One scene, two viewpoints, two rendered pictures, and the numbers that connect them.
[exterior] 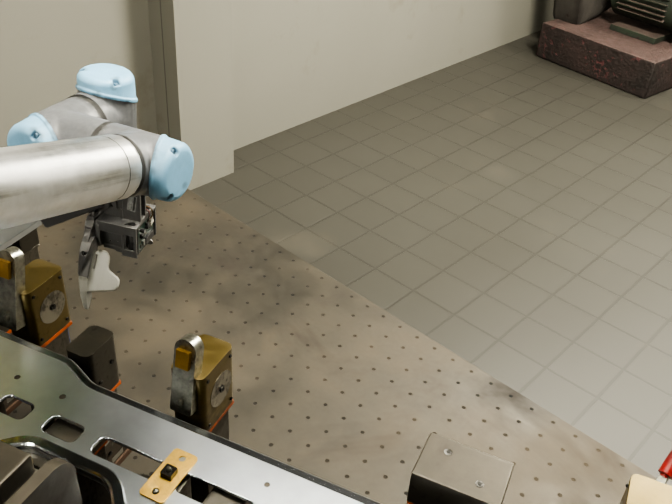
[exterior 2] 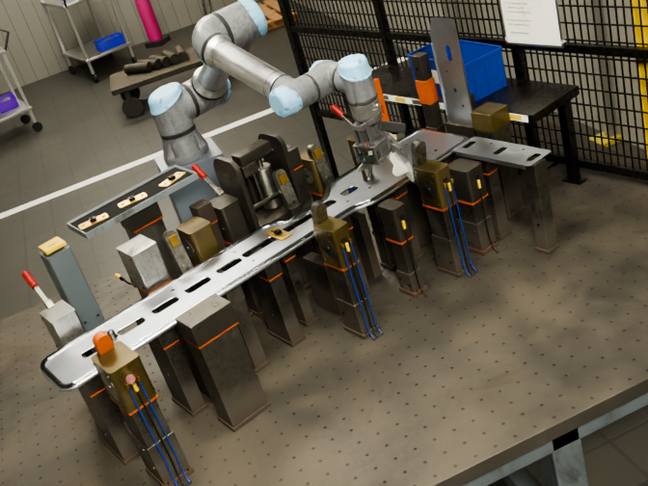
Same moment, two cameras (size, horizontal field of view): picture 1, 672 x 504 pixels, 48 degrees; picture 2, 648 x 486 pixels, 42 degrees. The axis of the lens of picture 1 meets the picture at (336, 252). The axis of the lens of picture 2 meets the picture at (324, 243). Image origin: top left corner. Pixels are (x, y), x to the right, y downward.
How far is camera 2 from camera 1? 247 cm
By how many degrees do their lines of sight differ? 100
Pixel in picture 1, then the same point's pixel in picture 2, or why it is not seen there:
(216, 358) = (324, 228)
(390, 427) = (377, 418)
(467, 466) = (202, 310)
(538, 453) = not seen: outside the picture
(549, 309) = not seen: outside the picture
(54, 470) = (228, 162)
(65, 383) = (356, 200)
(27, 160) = (233, 57)
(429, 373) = (424, 454)
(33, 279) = (427, 167)
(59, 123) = (316, 67)
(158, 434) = (305, 229)
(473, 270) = not seen: outside the picture
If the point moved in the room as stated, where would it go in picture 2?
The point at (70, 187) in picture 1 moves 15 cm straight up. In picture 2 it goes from (240, 75) to (221, 19)
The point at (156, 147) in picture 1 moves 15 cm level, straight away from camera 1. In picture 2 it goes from (276, 88) to (333, 77)
